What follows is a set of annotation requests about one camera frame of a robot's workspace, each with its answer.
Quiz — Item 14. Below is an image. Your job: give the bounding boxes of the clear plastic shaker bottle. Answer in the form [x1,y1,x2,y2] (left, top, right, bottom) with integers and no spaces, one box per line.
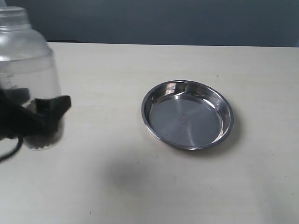
[0,6,65,151]

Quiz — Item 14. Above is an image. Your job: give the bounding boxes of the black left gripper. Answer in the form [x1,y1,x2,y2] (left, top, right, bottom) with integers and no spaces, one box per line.
[0,88,71,139]

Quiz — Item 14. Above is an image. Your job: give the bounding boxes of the brown beans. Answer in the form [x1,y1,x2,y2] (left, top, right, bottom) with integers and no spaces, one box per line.
[24,99,64,150]

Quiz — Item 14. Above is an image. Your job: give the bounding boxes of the round stainless steel plate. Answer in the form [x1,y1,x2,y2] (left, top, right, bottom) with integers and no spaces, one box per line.
[141,80,235,150]

